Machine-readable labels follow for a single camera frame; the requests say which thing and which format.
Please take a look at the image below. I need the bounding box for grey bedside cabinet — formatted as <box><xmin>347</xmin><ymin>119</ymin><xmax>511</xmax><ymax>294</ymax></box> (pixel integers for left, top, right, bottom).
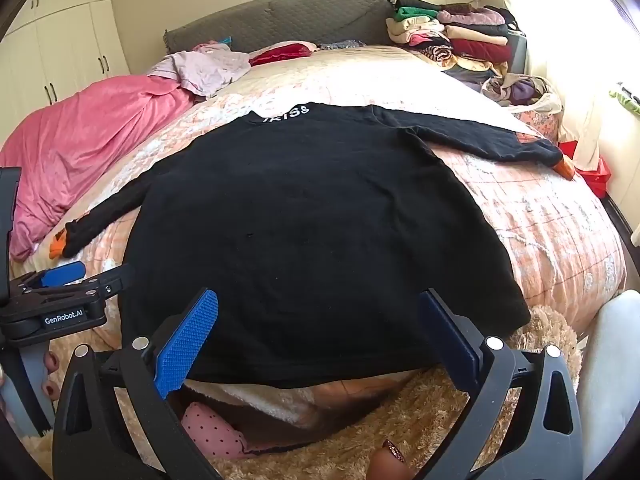
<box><xmin>507</xmin><ymin>30</ymin><xmax>529</xmax><ymax>77</ymax></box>

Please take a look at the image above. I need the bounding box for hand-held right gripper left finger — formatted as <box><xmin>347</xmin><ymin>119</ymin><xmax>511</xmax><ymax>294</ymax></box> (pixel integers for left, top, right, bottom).
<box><xmin>52</xmin><ymin>287</ymin><xmax>223</xmax><ymax>480</ymax></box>

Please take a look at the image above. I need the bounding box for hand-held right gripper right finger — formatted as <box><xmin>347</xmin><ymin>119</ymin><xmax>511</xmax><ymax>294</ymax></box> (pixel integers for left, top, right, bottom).
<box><xmin>417</xmin><ymin>288</ymin><xmax>586</xmax><ymax>480</ymax></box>

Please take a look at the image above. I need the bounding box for person's left hand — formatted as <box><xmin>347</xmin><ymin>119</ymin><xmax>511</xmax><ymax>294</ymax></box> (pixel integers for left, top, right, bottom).
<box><xmin>42</xmin><ymin>351</ymin><xmax>63</xmax><ymax>401</ymax></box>

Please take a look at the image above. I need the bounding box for white wardrobe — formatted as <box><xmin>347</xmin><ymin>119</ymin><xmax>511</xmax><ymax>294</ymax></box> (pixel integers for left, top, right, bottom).
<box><xmin>0</xmin><ymin>0</ymin><xmax>132</xmax><ymax>133</ymax></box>

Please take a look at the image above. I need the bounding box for grey padded headboard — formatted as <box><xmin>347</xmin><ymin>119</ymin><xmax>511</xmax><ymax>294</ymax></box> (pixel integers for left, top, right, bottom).
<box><xmin>163</xmin><ymin>0</ymin><xmax>396</xmax><ymax>56</ymax></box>

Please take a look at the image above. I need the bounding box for white padded chair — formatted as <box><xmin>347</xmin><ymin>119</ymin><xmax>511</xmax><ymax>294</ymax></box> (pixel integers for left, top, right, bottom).
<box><xmin>575</xmin><ymin>290</ymin><xmax>640</xmax><ymax>476</ymax></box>

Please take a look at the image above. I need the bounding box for person's right hand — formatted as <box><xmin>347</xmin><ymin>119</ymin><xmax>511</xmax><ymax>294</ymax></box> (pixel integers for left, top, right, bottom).
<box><xmin>367</xmin><ymin>439</ymin><xmax>416</xmax><ymax>480</ymax></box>

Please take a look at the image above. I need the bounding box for cream curtain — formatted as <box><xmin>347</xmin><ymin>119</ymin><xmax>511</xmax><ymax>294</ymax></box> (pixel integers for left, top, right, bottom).
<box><xmin>500</xmin><ymin>0</ymin><xmax>636</xmax><ymax>171</ymax></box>

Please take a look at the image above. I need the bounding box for white fleece cloth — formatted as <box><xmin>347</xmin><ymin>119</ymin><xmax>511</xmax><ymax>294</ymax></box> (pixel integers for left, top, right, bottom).
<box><xmin>185</xmin><ymin>377</ymin><xmax>321</xmax><ymax>428</ymax></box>

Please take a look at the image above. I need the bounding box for red plastic bag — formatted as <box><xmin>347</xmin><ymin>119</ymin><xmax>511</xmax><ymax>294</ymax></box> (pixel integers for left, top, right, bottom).
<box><xmin>557</xmin><ymin>141</ymin><xmax>612</xmax><ymax>198</ymax></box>

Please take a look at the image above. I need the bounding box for peach patterned bed blanket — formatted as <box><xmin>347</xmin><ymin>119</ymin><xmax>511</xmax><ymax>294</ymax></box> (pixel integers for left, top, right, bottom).
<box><xmin>10</xmin><ymin>45</ymin><xmax>628</xmax><ymax>341</ymax></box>

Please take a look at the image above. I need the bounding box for stack of folded clothes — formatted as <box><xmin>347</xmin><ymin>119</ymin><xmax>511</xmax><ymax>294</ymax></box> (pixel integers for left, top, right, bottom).
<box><xmin>385</xmin><ymin>0</ymin><xmax>523</xmax><ymax>81</ymax></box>

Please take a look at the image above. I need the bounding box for black sweater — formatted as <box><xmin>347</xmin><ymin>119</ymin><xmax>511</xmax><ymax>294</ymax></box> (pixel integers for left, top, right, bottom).
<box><xmin>49</xmin><ymin>101</ymin><xmax>576</xmax><ymax>390</ymax></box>

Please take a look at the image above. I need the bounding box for green windowsill cloth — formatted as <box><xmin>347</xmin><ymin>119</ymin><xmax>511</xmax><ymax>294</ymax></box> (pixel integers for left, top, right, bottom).
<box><xmin>609</xmin><ymin>82</ymin><xmax>640</xmax><ymax>116</ymax></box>

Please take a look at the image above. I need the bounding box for pink polka dot cloth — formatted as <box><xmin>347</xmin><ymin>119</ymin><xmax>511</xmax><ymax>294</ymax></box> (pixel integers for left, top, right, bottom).
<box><xmin>180</xmin><ymin>401</ymin><xmax>251</xmax><ymax>461</ymax></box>

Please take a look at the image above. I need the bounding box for floral storage box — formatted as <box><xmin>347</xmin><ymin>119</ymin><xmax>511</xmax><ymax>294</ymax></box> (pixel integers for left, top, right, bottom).
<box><xmin>512</xmin><ymin>107</ymin><xmax>561</xmax><ymax>145</ymax></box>

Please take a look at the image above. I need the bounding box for white bag of clothes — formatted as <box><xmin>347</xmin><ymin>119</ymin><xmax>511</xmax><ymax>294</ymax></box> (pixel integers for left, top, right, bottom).
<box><xmin>481</xmin><ymin>74</ymin><xmax>565</xmax><ymax>113</ymax></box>

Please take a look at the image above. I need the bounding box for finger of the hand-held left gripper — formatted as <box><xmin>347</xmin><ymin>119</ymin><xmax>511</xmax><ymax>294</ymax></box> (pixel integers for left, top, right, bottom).
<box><xmin>10</xmin><ymin>264</ymin><xmax>136</xmax><ymax>311</ymax></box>
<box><xmin>20</xmin><ymin>261</ymin><xmax>87</xmax><ymax>291</ymax></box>

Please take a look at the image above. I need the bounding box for lavender garment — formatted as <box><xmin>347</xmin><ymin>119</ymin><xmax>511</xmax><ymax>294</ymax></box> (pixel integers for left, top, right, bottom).
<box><xmin>146</xmin><ymin>41</ymin><xmax>252</xmax><ymax>98</ymax></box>

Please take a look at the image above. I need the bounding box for red pillow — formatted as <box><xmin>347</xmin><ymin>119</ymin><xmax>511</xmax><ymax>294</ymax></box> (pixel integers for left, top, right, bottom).
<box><xmin>248</xmin><ymin>42</ymin><xmax>318</xmax><ymax>67</ymax></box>

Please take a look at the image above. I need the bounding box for pink blanket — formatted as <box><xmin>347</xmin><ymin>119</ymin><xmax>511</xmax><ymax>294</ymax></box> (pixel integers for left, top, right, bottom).
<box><xmin>0</xmin><ymin>75</ymin><xmax>196</xmax><ymax>262</ymax></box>

